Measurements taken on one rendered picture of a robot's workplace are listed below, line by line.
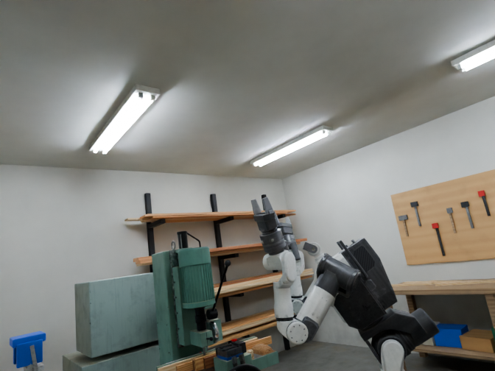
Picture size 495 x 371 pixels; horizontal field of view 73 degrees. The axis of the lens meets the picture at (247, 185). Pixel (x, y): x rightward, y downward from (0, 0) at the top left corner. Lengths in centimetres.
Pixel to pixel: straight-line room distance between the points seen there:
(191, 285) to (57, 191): 266
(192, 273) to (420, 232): 330
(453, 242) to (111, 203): 399
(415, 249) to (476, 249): 65
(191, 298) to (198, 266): 16
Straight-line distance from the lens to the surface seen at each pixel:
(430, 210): 452
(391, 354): 161
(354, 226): 503
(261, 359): 196
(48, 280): 407
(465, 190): 439
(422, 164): 459
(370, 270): 154
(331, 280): 136
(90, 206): 424
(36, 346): 238
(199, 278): 183
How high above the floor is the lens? 141
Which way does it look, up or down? 12 degrees up
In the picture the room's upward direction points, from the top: 8 degrees counter-clockwise
